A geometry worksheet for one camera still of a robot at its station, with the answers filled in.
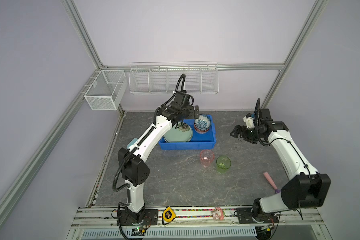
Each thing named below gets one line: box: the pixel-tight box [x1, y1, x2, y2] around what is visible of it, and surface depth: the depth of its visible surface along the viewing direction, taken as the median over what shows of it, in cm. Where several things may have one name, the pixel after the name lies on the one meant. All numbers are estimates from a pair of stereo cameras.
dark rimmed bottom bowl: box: [194, 114, 211, 131], surface depth 104 cm
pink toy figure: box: [211, 206, 225, 221], surface depth 74 cm
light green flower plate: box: [163, 122, 193, 143], surface depth 102 cm
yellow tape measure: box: [162, 206, 177, 225], surface depth 75 cm
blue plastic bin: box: [158, 115, 216, 150], surface depth 100 cm
